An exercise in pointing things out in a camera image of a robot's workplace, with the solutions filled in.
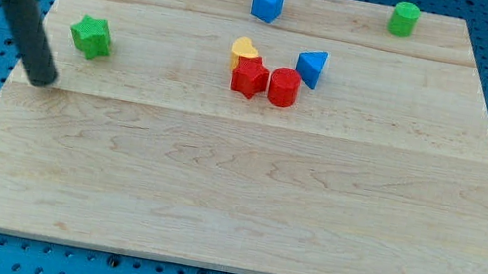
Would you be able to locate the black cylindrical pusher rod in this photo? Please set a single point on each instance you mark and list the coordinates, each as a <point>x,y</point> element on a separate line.
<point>25,24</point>

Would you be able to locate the green star block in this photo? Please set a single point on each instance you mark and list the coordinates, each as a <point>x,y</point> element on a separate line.
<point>92,37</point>

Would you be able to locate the red star block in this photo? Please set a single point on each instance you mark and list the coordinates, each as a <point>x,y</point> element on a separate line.
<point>250,77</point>

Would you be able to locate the wooden board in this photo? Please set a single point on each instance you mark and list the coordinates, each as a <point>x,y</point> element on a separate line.
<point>382,169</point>

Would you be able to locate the yellow heart block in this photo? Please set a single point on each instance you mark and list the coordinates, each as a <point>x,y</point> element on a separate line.
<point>242,47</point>

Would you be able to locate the blue cube block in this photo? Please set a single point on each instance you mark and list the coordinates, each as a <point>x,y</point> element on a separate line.
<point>267,10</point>

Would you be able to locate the red cylinder block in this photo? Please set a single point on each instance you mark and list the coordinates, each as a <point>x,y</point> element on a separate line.
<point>284,87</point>

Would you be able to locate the blue triangle block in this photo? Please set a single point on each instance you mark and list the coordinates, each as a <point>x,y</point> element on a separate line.
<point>310,66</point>

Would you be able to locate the green cylinder block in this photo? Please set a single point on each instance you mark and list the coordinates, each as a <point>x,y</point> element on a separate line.
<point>403,19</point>

